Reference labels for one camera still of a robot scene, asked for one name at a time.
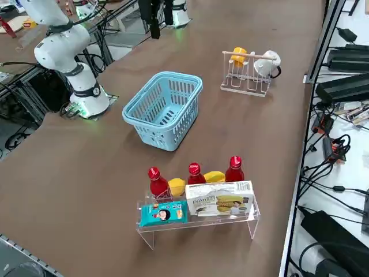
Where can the long black power supply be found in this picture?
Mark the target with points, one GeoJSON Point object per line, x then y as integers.
{"type": "Point", "coordinates": [343, 88]}

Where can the small black adapter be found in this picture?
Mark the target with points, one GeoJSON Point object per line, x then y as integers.
{"type": "Point", "coordinates": [347, 34]}

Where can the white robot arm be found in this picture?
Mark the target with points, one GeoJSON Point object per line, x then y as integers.
{"type": "Point", "coordinates": [183, 15]}
{"type": "Point", "coordinates": [63, 52]}

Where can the white cracker box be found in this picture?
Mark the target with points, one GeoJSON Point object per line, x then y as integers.
{"type": "Point", "coordinates": [219, 199]}

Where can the red cola bottle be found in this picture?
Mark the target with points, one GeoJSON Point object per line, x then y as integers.
{"type": "Point", "coordinates": [196, 176]}
{"type": "Point", "coordinates": [235, 173]}
{"type": "Point", "coordinates": [157, 184]}

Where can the teal snack packet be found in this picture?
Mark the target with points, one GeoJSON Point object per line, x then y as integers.
{"type": "Point", "coordinates": [164, 213]}

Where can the yellow fruit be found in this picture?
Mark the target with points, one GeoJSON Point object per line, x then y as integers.
{"type": "Point", "coordinates": [176, 187]}
{"type": "Point", "coordinates": [214, 176]}

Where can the aluminium frame post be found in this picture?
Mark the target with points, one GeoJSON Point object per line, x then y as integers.
{"type": "Point", "coordinates": [326, 37]}

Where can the clear acrylic piece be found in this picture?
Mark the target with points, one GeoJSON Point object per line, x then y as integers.
{"type": "Point", "coordinates": [29, 37]}

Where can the yellow cup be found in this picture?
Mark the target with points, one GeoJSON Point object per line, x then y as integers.
{"type": "Point", "coordinates": [238, 57]}

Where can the distant white robot base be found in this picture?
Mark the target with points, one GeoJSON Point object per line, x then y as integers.
{"type": "Point", "coordinates": [85, 11]}

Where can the blue plastic basket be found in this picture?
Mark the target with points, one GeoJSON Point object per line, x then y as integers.
{"type": "Point", "coordinates": [175, 138]}

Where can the large black box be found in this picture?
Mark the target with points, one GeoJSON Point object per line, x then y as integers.
{"type": "Point", "coordinates": [331, 236]}

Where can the white cup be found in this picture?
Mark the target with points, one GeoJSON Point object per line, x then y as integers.
{"type": "Point", "coordinates": [266, 65]}

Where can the grey metal rail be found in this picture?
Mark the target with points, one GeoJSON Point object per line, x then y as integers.
{"type": "Point", "coordinates": [23, 254]}

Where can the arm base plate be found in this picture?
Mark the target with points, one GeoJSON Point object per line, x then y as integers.
{"type": "Point", "coordinates": [113, 97]}

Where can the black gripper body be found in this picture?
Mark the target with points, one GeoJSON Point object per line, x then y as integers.
{"type": "Point", "coordinates": [148, 8]}

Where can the clear acrylic rack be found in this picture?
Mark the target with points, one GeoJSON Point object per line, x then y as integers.
{"type": "Point", "coordinates": [216, 220]}

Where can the orange black device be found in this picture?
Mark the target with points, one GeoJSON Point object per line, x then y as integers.
{"type": "Point", "coordinates": [335, 148]}
{"type": "Point", "coordinates": [324, 122]}

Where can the yellow box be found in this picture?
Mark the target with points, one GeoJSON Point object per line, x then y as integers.
{"type": "Point", "coordinates": [30, 22]}

